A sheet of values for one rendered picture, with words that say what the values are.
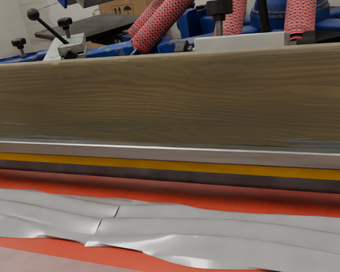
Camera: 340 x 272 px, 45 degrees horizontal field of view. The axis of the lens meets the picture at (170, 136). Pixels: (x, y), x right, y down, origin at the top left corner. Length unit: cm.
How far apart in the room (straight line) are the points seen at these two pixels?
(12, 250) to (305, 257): 16
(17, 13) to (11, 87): 549
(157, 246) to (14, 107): 20
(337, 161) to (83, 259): 16
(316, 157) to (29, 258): 18
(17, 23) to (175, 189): 555
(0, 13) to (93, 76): 534
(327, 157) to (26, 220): 20
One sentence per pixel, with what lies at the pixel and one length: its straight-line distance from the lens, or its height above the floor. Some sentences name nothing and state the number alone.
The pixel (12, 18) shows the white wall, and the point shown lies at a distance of 578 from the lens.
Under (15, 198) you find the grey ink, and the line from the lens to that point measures 33.
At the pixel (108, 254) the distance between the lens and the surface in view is 23.
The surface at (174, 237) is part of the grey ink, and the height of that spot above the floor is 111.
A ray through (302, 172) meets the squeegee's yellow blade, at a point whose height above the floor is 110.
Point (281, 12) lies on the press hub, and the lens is 103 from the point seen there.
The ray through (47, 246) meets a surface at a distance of 25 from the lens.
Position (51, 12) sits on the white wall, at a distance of 561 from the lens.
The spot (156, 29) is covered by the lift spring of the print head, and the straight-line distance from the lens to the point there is 95.
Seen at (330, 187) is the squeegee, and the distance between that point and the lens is 29.
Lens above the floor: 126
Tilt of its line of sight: 26 degrees down
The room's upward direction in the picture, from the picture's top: 11 degrees counter-clockwise
